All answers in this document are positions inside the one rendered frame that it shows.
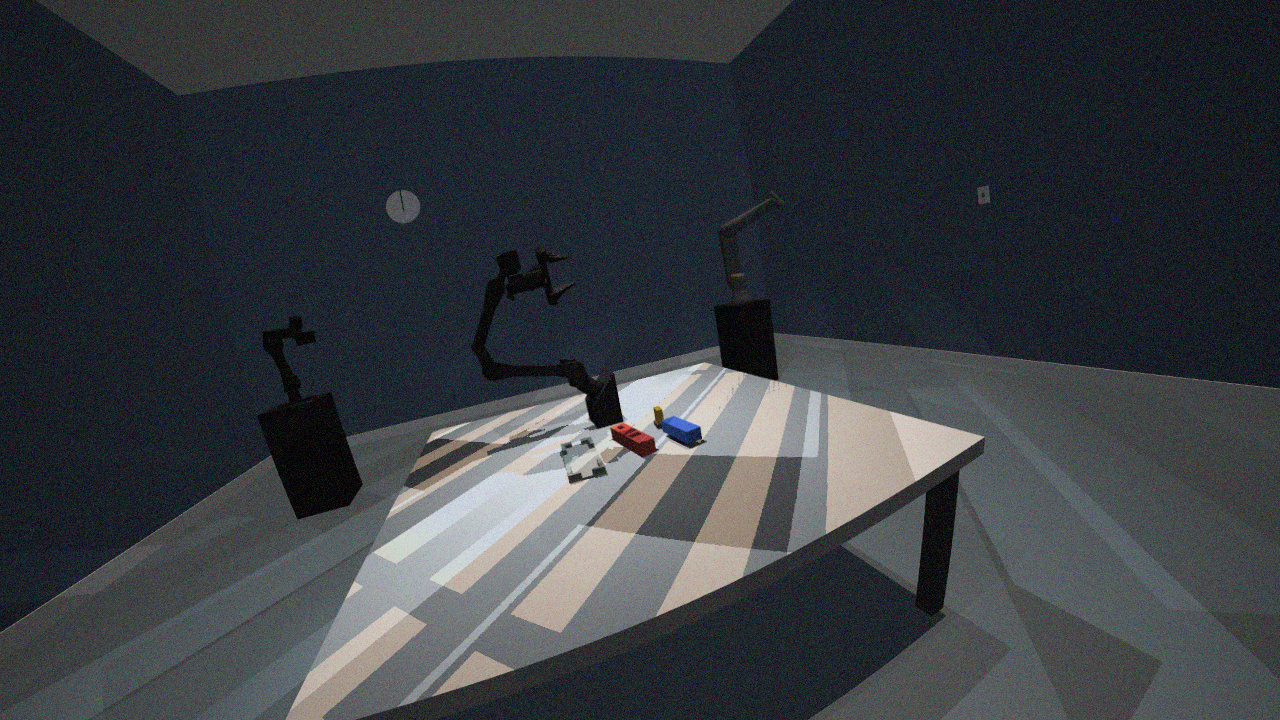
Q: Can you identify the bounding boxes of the blue rectangular block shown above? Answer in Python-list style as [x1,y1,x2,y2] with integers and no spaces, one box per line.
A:
[660,416,701,445]

